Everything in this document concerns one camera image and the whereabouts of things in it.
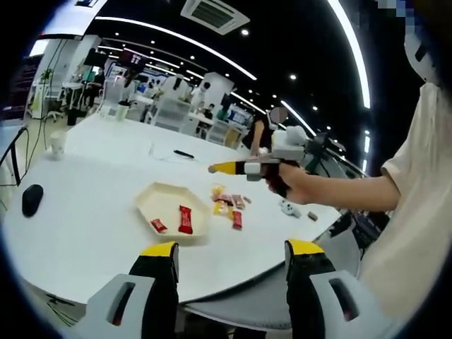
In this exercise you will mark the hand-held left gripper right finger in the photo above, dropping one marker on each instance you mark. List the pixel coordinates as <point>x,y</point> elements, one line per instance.
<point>303,275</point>

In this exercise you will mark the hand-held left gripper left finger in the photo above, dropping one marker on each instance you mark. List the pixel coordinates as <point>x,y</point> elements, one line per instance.
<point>155,275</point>

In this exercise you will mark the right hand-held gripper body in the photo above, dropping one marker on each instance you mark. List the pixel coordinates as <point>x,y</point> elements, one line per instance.
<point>287,146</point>

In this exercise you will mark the pile of snack packets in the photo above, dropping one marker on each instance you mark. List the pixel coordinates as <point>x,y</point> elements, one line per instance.
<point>219,208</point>

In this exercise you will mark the small red candy packet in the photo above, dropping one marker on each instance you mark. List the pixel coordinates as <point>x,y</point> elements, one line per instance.
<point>159,225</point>

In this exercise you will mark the cream hexagonal container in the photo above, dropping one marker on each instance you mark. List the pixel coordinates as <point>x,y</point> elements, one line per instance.
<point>166,201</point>

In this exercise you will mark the person's right hand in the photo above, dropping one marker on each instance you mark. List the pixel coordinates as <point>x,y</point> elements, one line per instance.
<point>300,183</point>

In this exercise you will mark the white mesh office chair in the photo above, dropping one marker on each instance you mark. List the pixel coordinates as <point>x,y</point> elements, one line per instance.
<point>173,113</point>
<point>218,131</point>

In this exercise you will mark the small brown block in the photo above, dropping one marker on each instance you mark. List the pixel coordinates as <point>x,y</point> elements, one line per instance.
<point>312,216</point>

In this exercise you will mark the white game controller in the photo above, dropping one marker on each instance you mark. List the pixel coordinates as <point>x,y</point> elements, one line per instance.
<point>290,208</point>

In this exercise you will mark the long curved ceiling light strip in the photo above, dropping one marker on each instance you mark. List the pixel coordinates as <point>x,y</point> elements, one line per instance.
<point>106,18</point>
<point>366,100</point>

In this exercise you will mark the white cup with black lid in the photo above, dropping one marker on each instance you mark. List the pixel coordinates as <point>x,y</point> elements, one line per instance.
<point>121,110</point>

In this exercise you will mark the operator in beige shirt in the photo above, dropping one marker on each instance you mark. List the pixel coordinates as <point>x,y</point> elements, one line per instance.
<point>416,194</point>

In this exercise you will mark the background display screen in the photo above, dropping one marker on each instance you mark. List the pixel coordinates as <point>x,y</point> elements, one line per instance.
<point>133,58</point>

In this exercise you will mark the black computer mouse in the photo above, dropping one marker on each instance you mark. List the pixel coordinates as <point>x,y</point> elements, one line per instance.
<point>32,199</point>

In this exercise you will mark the ceiling air conditioner vent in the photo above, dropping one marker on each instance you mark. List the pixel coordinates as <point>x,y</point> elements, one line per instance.
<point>215,14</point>

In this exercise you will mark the white worn device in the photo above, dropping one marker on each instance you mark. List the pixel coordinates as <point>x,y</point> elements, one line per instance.
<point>429,69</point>

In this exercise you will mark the white paper cup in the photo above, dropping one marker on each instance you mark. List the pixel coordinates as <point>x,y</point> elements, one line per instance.
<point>58,143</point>

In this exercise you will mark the white laptop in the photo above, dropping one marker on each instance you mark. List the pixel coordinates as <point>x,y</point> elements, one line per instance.
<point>21,81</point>

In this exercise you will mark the large wall clock screen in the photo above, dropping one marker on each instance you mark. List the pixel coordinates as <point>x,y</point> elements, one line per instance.
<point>67,16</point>

